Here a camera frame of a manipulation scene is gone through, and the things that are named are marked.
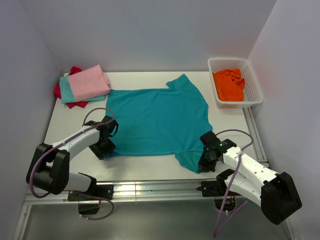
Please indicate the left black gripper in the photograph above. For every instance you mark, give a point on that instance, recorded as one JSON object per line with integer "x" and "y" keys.
{"x": 109, "y": 148}

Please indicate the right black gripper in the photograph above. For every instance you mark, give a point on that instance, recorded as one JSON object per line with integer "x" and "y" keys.
{"x": 203, "y": 166}

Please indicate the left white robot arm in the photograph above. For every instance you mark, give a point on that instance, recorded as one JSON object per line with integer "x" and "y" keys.
{"x": 50, "y": 166}

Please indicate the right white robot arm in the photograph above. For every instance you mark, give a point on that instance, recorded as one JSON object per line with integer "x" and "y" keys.
{"x": 275, "y": 193}

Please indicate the folded light teal t shirt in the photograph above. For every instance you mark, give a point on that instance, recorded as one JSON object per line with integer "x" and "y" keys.
{"x": 67, "y": 95}

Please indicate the folded pink t shirt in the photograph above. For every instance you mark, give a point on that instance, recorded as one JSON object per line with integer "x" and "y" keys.
{"x": 89, "y": 83}

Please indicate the orange crumpled t shirt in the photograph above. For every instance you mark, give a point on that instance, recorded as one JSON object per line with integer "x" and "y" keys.
{"x": 229, "y": 85}

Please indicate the white plastic basket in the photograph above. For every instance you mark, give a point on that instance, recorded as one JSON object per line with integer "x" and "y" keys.
{"x": 252, "y": 91}

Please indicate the folded red t shirt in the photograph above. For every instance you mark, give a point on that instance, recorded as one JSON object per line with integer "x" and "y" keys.
{"x": 57, "y": 91}

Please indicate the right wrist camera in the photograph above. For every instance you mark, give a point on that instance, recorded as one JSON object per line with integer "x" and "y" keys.
{"x": 211, "y": 143}

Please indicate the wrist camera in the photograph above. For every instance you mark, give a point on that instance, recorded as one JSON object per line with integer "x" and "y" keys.
{"x": 211, "y": 143}
{"x": 105, "y": 125}

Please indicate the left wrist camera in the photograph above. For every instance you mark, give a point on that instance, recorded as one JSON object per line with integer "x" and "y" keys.
{"x": 105, "y": 125}

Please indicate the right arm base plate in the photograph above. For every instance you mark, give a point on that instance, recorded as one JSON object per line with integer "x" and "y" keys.
{"x": 214, "y": 188}

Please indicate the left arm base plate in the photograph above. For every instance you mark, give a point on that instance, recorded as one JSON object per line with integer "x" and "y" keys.
{"x": 100, "y": 191}

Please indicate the aluminium mounting rail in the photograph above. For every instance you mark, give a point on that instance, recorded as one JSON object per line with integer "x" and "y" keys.
{"x": 131, "y": 191}

